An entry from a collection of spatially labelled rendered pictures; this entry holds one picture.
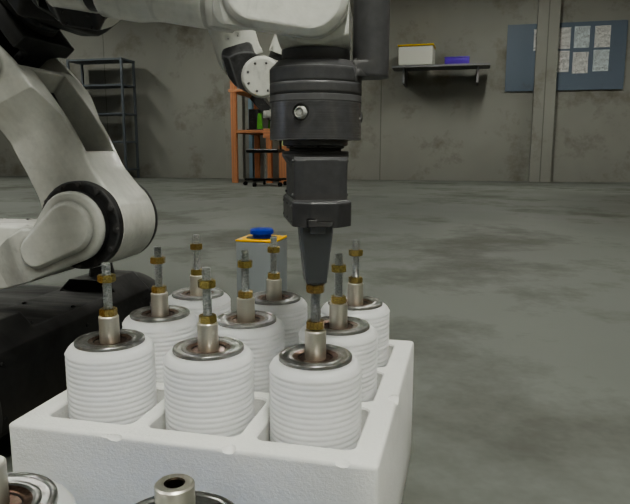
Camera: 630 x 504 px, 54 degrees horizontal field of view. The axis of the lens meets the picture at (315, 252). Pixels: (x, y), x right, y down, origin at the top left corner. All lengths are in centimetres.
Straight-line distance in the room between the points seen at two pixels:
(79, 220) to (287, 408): 52
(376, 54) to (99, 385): 44
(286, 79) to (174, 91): 1054
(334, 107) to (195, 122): 1037
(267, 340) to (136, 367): 16
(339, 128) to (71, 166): 60
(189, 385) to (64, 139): 55
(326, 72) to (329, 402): 31
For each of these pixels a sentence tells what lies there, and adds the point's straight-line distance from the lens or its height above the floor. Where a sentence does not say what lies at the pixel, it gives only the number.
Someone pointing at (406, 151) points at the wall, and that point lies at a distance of 1001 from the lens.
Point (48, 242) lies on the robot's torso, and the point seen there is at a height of 32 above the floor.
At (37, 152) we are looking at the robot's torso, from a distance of 111.
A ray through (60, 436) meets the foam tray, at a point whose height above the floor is 17.
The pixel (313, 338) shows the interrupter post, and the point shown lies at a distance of 63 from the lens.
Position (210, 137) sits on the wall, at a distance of 1081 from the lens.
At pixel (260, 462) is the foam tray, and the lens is 62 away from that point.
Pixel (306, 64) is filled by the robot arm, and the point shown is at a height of 54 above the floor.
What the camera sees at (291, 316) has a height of 24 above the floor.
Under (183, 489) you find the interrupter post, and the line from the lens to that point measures 37.
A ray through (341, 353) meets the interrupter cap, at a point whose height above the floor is 25.
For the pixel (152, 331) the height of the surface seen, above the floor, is 24.
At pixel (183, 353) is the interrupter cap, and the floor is 25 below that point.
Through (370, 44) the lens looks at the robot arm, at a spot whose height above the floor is 56.
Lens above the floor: 46
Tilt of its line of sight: 9 degrees down
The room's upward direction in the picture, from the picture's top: straight up
